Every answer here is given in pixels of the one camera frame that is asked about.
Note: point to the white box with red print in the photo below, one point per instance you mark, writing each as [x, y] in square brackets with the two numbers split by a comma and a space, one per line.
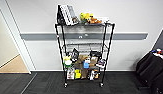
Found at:
[70, 74]

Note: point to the black packet with print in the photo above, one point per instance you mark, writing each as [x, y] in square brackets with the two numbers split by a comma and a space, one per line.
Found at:
[101, 63]

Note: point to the black chair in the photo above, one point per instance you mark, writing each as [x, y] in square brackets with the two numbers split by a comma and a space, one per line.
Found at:
[152, 70]

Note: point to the black glossy bag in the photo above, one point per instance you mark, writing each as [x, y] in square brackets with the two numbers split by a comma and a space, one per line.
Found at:
[74, 55]

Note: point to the long grey wall band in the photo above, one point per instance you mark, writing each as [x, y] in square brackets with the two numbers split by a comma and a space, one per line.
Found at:
[130, 36]

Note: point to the small yellow packet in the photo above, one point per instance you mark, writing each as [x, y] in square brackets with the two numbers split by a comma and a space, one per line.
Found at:
[97, 75]

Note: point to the small brown cardboard box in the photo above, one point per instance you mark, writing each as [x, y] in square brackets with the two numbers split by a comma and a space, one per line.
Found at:
[94, 60]

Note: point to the flat white box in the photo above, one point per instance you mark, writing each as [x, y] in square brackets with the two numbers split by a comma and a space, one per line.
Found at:
[104, 19]

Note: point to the tall brown box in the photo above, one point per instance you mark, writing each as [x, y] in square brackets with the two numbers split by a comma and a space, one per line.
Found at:
[84, 73]

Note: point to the orange plush toy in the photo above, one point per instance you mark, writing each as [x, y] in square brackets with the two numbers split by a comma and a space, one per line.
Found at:
[94, 21]

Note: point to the large grey printed box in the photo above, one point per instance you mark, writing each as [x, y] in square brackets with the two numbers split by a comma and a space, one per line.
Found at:
[73, 13]

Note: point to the yellow bottle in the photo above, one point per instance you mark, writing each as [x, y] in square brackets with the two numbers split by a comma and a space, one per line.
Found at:
[77, 74]

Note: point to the white door frame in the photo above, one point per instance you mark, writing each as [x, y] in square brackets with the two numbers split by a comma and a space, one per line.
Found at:
[15, 33]

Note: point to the yellow plush toy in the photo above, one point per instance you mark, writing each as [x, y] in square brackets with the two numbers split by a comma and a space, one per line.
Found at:
[84, 16]

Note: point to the black and white box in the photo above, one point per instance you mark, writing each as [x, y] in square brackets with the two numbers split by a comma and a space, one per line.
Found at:
[92, 74]

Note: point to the white wall socket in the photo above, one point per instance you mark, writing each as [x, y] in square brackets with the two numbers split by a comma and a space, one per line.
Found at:
[86, 34]
[80, 36]

